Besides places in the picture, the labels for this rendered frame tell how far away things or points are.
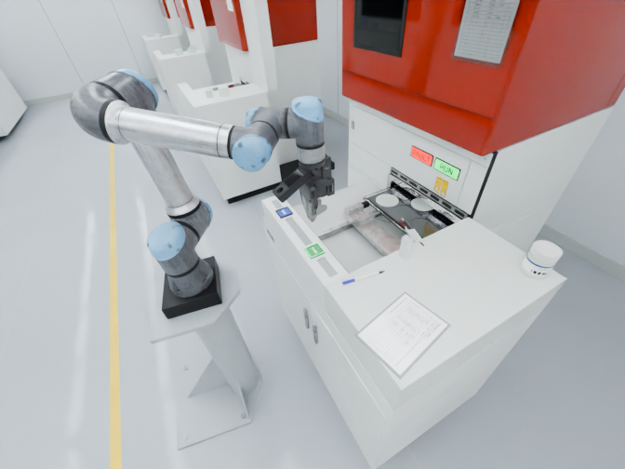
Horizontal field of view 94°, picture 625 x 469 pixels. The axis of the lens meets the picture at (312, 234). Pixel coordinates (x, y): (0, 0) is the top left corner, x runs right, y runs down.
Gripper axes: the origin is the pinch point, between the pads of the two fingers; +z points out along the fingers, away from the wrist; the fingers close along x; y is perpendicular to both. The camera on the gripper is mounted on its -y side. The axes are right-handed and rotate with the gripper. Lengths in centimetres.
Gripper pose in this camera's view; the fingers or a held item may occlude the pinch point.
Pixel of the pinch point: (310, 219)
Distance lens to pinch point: 91.9
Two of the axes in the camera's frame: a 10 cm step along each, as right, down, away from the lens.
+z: 0.6, 7.5, 6.6
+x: -4.7, -5.6, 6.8
